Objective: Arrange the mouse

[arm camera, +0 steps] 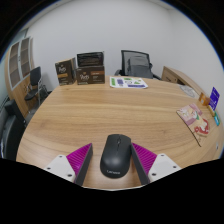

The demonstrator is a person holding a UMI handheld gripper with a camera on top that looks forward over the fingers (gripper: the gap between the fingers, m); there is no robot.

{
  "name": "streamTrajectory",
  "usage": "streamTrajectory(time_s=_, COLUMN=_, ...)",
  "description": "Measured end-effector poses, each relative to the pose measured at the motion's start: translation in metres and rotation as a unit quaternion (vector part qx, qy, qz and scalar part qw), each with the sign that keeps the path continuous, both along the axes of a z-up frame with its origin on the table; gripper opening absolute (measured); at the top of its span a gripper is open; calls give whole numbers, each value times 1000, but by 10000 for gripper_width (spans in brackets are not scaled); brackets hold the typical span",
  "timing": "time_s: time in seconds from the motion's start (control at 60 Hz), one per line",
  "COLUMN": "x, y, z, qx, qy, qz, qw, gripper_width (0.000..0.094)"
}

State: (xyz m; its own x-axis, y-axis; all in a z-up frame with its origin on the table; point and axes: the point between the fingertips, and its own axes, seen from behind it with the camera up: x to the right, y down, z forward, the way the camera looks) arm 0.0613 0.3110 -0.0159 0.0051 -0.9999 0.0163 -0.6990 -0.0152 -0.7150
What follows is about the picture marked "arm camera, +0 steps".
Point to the round grey disc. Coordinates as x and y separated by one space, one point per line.
188 91

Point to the small orange box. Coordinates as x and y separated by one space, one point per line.
204 99

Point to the black visitor chair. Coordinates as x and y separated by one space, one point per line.
34 76

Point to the grey backpack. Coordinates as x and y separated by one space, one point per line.
139 66

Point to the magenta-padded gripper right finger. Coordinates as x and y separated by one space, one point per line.
163 164

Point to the black computer mouse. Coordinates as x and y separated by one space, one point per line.
116 156

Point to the black mesh office chair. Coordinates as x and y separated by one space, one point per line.
124 61

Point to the small brown cardboard box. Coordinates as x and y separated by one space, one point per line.
65 71

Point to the wooden shelf unit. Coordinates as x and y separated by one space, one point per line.
18 65

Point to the black cardboard box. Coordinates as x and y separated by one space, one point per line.
90 59

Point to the teal small packet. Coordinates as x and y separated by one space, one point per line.
217 118

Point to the black sofa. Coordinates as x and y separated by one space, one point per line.
10 130

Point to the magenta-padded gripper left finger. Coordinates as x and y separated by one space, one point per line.
60 164

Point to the wooden side desk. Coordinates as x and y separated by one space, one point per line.
175 75

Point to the white sheet with coloured shapes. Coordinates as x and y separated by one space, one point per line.
128 82

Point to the purple standing sign card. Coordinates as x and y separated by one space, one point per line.
214 98

